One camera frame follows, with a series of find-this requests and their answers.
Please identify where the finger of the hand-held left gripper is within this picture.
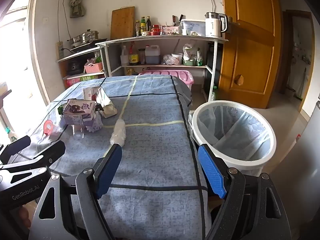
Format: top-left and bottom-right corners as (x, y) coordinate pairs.
(0, 135), (31, 164)
(0, 140), (66, 173)

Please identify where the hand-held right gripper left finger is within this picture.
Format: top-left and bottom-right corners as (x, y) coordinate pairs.
(29, 144), (123, 240)

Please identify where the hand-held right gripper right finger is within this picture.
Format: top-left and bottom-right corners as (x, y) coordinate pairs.
(197, 144), (292, 240)

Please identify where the clear plastic wrap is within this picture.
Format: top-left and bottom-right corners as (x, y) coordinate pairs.
(109, 119), (127, 146)

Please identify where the white round trash bin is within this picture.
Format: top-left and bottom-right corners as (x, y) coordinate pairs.
(189, 100), (277, 178)

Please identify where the purple milk carton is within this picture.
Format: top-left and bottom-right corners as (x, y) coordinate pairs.
(62, 99), (97, 125)

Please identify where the lavender patterned wrapper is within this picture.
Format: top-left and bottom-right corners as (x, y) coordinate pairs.
(85, 116), (103, 133)

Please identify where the white bin liner bag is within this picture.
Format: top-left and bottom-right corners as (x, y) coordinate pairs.
(187, 104), (273, 178)

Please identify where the beige snack packet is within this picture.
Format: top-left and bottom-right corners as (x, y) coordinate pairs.
(96, 86), (118, 118)

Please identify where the strawberry juice carton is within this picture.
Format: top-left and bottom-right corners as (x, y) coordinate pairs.
(83, 86), (100, 102)

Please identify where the person's left hand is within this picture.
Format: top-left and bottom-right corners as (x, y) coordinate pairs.
(17, 204), (33, 230)

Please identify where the white bottle green cap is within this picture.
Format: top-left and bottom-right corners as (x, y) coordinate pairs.
(5, 127), (19, 145)

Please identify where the green carton box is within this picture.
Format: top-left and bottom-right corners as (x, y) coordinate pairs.
(80, 74), (105, 82)

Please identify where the black kitchen appliance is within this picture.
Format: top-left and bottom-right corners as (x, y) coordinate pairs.
(67, 60), (81, 75)

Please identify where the bright window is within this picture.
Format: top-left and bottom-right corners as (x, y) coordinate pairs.
(0, 2), (50, 130)

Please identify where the pink woven basket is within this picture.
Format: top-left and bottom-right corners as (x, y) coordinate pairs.
(84, 61), (103, 74)

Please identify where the grey refrigerator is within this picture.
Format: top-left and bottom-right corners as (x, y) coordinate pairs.
(271, 87), (320, 240)

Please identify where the wooden door knob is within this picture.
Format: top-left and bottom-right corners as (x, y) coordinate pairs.
(232, 74), (245, 87)

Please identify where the small white shelf rack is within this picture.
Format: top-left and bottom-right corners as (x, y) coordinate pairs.
(57, 46), (108, 89)

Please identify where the pink lidded storage box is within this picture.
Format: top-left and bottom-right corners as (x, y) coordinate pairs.
(139, 70), (194, 94)

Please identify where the black induction cooker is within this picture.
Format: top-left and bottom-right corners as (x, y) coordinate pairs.
(69, 39), (108, 52)

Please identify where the white plastic bottle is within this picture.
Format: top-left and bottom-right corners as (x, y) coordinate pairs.
(121, 45), (129, 67)

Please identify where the steel pan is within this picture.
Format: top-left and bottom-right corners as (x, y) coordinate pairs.
(66, 35), (83, 46)

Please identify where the yellow label sauce bottle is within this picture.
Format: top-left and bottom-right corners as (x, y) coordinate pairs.
(129, 42), (139, 66)

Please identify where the white plastic tub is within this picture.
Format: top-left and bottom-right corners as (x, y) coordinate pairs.
(171, 53), (184, 65)

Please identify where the crumpled plastic bag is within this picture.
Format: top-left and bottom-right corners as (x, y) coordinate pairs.
(161, 54), (178, 66)

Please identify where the steel steamer pot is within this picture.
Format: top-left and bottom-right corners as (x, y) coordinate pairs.
(81, 29), (100, 43)

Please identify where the plastic oil jug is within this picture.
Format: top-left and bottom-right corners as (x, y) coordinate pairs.
(145, 45), (160, 65)

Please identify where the white snack bag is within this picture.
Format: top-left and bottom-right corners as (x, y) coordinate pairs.
(182, 43), (198, 61)

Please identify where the wooden door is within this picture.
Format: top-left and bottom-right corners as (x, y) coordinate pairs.
(219, 0), (283, 109)

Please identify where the large white shelf rack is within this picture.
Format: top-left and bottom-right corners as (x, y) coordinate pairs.
(96, 35), (229, 103)

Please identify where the wooden cutting board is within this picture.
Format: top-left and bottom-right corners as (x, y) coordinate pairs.
(110, 6), (135, 40)

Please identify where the white electric kettle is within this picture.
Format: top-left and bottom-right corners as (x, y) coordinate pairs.
(205, 12), (229, 38)

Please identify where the clear plastic storage box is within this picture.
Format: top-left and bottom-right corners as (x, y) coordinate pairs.
(180, 19), (207, 36)

